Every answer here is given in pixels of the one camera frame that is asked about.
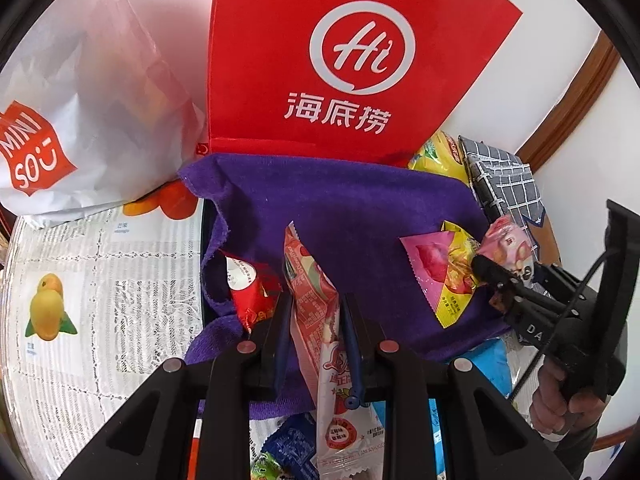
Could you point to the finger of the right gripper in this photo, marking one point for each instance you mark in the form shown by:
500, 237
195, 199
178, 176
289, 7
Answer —
489, 272
500, 301

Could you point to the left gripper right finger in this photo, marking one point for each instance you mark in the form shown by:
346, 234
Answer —
362, 338

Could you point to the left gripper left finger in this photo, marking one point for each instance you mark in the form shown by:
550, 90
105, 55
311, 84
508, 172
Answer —
267, 366

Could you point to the pink yellow snack packet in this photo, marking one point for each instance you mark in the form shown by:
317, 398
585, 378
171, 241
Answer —
441, 263

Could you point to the pink strawberry snack packet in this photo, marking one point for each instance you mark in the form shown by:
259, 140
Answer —
350, 436

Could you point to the right hand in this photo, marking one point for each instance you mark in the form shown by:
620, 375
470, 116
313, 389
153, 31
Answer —
550, 412

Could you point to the pink panda snack packet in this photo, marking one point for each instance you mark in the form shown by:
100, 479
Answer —
507, 244

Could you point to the blue tissue pack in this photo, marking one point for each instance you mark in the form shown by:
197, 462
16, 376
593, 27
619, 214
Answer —
490, 358

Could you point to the red small snack packet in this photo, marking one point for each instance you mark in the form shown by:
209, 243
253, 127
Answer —
254, 288

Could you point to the grey checked star cloth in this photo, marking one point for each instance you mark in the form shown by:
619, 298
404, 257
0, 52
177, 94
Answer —
502, 184

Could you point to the blue small snack packet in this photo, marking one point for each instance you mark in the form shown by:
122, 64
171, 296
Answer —
294, 448

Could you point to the green snack packet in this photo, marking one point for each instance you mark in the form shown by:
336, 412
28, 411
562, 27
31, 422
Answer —
265, 467

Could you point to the yellow chips bag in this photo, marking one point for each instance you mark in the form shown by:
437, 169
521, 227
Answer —
440, 155

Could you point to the purple towel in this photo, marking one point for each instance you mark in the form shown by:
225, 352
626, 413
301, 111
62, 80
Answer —
352, 218

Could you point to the red Haidilao paper bag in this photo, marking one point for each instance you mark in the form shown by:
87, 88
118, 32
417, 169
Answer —
362, 80

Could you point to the white Miniso plastic bag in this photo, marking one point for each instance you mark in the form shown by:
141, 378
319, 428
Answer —
92, 116

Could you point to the brown wooden door frame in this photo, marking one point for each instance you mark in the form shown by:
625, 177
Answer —
567, 114

